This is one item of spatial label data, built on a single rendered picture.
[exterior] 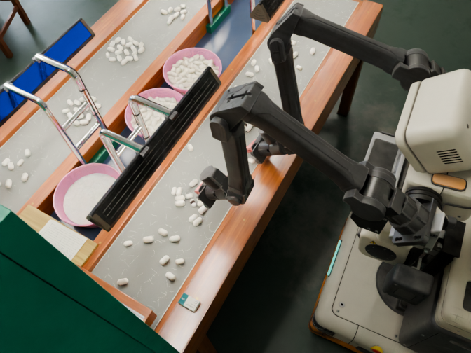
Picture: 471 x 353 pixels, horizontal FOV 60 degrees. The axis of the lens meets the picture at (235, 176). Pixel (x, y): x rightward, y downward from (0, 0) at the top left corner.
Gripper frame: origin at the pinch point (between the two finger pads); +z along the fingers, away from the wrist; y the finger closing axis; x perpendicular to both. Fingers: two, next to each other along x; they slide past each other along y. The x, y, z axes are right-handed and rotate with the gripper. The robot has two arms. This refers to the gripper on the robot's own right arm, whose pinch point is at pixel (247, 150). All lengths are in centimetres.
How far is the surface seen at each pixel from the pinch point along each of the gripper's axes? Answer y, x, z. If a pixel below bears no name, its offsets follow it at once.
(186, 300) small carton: 60, 6, -9
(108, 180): 35, -23, 36
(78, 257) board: 66, -18, 23
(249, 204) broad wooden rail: 20.5, 7.8, -9.6
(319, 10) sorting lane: -93, -4, 8
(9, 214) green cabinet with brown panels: 76, -66, -80
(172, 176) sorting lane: 22.7, -10.5, 17.9
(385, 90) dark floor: -130, 79, 21
